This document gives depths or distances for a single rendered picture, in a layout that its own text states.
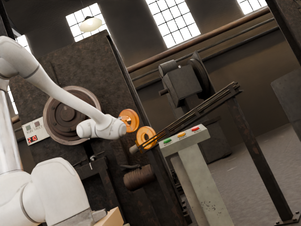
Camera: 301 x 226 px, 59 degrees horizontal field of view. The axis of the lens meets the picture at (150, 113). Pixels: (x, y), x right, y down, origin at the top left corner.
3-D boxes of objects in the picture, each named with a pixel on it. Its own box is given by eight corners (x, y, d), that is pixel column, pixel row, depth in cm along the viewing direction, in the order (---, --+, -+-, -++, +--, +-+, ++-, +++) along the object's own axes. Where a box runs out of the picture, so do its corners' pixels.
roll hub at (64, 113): (59, 138, 204) (47, 105, 209) (92, 123, 204) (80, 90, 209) (56, 137, 199) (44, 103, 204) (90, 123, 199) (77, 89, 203)
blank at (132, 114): (118, 116, 187) (114, 116, 184) (131, 104, 179) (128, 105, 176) (128, 135, 184) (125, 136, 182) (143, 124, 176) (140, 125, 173)
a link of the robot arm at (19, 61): (41, 56, 126) (19, 70, 129) (10, 25, 114) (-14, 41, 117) (37, 72, 117) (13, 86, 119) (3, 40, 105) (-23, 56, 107)
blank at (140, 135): (152, 152, 187) (149, 153, 184) (136, 140, 194) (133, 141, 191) (160, 133, 181) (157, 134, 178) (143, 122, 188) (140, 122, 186)
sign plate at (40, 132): (29, 145, 225) (22, 126, 228) (58, 133, 225) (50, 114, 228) (27, 145, 223) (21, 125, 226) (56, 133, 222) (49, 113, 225)
